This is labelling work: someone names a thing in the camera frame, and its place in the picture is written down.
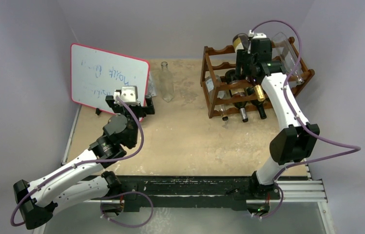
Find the dark wine bottle right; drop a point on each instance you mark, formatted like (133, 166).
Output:
(258, 104)

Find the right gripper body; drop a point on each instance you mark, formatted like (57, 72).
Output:
(242, 60)

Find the clear slim glass bottle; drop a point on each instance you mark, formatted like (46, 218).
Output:
(166, 82)

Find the clear bottle on rack top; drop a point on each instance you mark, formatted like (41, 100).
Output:
(288, 57)

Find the brown wooden wine rack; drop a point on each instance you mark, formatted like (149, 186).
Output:
(222, 85)

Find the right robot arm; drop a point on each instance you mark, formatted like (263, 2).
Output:
(268, 78)

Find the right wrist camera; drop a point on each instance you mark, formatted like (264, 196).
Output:
(253, 33)

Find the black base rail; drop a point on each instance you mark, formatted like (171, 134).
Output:
(239, 193)

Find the dark gold-capped wine bottle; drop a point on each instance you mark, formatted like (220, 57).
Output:
(242, 41)

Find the clear labelled bottle in rack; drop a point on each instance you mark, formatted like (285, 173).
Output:
(221, 108)

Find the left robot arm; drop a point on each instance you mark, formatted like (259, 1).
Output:
(86, 177)

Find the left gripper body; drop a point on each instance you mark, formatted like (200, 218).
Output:
(137, 111)

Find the red framed whiteboard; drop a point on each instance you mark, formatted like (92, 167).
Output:
(97, 73)

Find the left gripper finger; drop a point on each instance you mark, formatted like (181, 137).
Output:
(110, 100)
(149, 108)

